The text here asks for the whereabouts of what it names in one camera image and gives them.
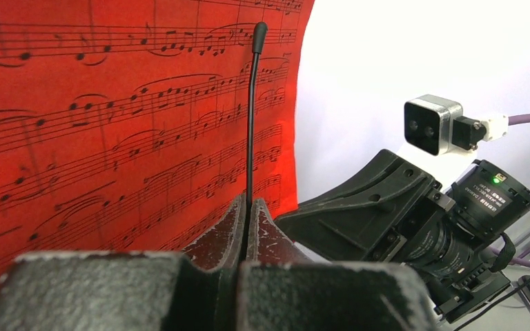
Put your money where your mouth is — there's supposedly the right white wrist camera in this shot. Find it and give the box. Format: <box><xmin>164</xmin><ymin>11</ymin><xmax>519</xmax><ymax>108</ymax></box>
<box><xmin>404</xmin><ymin>94</ymin><xmax>509</xmax><ymax>156</ymax></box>

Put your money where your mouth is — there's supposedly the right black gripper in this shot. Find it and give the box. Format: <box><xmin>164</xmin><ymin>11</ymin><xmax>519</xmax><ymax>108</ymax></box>
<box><xmin>235</xmin><ymin>149</ymin><xmax>512</xmax><ymax>330</ymax></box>

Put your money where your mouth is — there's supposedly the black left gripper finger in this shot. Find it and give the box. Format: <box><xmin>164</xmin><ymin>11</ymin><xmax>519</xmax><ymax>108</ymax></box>
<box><xmin>0</xmin><ymin>196</ymin><xmax>246</xmax><ymax>330</ymax></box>

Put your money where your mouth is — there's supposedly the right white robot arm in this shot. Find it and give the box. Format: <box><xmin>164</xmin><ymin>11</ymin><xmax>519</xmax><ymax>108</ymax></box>
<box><xmin>236</xmin><ymin>150</ymin><xmax>530</xmax><ymax>330</ymax></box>

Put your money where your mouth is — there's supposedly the pink music stand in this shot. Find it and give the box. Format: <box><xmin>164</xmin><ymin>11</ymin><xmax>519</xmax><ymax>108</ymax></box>
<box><xmin>241</xmin><ymin>21</ymin><xmax>268</xmax><ymax>258</ymax></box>

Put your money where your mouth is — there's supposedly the red sheet music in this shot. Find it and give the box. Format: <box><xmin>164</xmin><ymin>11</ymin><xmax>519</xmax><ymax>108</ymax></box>
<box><xmin>0</xmin><ymin>0</ymin><xmax>313</xmax><ymax>276</ymax></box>

